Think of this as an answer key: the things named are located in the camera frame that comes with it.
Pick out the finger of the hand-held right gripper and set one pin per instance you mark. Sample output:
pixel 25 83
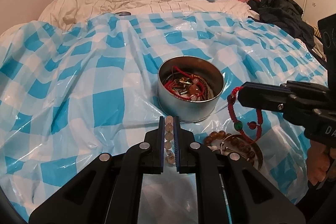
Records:
pixel 302 88
pixel 262 98

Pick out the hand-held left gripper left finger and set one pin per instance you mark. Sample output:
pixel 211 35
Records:
pixel 162 140

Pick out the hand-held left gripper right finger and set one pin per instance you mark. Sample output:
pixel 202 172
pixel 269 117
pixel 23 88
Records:
pixel 178 140

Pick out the round silver metal tin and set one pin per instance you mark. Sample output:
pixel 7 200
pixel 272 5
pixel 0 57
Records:
pixel 183 111

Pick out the pile of mixed jewelry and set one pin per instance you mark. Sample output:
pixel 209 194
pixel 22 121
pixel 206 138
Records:
pixel 183 87

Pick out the person's right hand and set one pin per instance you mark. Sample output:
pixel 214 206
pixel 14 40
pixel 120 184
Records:
pixel 319 161

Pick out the silver bangle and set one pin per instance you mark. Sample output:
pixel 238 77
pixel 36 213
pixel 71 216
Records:
pixel 260 158

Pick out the dark cloth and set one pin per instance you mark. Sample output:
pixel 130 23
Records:
pixel 278 11

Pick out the blue checkered plastic sheet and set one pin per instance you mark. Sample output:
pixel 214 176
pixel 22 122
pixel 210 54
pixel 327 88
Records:
pixel 78 82

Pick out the white quilt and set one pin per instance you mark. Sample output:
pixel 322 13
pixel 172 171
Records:
pixel 105 1

